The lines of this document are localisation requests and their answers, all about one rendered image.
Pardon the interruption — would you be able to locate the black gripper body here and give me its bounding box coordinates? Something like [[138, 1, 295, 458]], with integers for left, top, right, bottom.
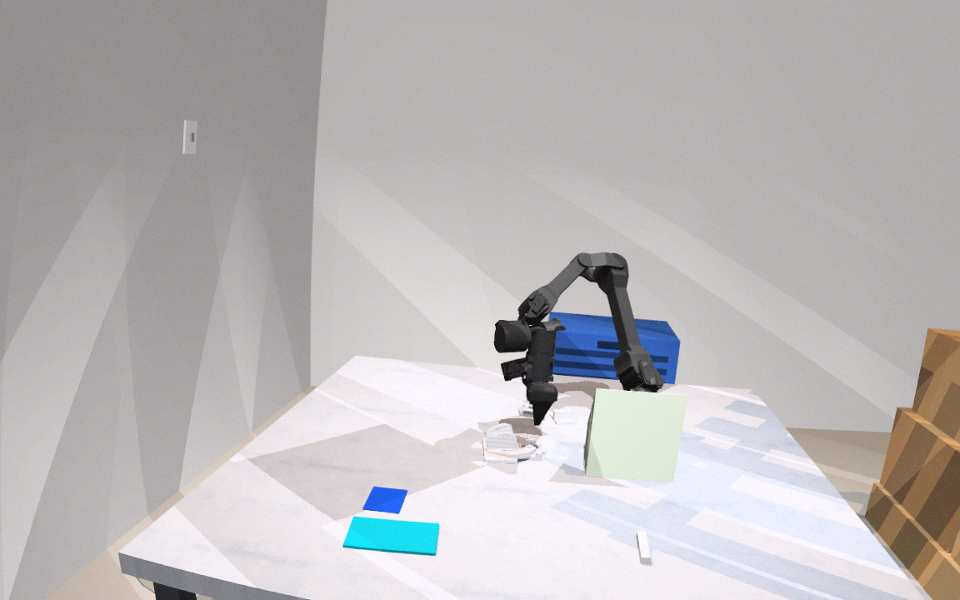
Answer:
[[526, 350, 558, 402]]

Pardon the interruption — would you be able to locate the white flat bar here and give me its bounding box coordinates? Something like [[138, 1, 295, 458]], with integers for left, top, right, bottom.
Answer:
[[636, 531, 651, 564]]

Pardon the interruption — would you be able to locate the teal rectangular plate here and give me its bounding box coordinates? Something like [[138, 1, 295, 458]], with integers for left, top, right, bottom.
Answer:
[[343, 517, 439, 556]]

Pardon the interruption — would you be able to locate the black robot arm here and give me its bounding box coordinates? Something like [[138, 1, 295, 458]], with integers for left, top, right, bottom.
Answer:
[[494, 252, 665, 393]]

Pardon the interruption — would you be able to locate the blue rectangular plate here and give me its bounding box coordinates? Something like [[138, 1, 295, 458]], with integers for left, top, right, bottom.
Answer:
[[362, 487, 408, 514]]

